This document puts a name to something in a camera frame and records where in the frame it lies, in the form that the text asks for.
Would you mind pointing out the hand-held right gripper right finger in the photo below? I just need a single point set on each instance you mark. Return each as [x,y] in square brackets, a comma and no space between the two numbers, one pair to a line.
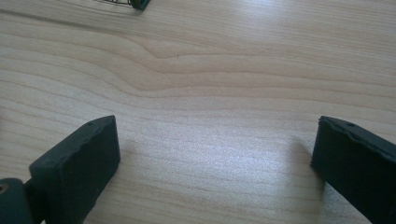
[358,168]

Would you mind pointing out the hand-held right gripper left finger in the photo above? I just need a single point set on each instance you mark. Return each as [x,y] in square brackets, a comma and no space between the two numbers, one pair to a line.
[77,168]

